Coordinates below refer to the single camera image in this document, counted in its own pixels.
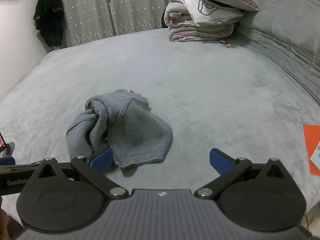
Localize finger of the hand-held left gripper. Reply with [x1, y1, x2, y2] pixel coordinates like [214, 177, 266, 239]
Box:
[0, 156, 16, 166]

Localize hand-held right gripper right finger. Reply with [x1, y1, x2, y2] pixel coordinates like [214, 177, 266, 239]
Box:
[194, 148, 294, 200]

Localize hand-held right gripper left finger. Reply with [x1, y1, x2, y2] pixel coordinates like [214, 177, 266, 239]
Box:
[30, 147, 129, 200]

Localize grey knit sweater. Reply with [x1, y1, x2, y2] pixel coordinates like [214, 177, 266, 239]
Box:
[65, 89, 173, 169]

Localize dark hanging clothes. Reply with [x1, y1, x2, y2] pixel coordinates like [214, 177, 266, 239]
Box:
[33, 0, 66, 48]

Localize grey bed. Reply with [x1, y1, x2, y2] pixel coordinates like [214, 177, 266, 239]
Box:
[0, 27, 320, 230]

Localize folded grey pink quilt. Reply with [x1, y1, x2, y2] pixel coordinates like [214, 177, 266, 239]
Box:
[165, 1, 237, 43]

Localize grey quilted blanket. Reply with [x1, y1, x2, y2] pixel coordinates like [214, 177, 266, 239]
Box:
[232, 0, 320, 108]

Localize grey star-print curtain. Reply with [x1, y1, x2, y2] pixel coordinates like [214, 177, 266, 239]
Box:
[50, 0, 185, 48]

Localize white printed pillow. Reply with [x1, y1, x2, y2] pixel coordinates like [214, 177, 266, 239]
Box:
[165, 0, 247, 27]

